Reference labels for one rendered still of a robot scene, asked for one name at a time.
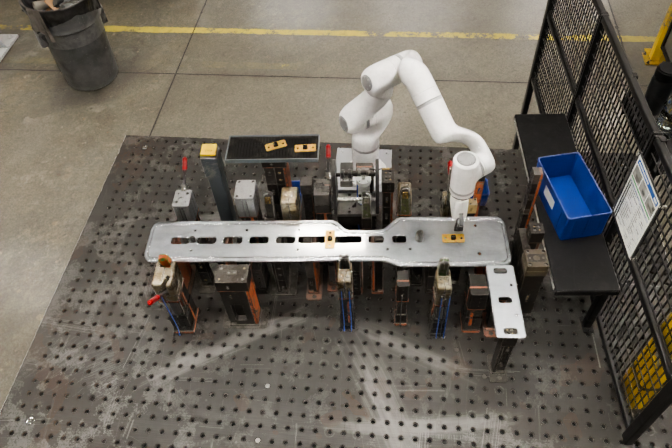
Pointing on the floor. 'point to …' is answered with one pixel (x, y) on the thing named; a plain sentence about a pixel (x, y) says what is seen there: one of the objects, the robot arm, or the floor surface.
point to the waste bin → (71, 28)
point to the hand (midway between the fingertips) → (457, 218)
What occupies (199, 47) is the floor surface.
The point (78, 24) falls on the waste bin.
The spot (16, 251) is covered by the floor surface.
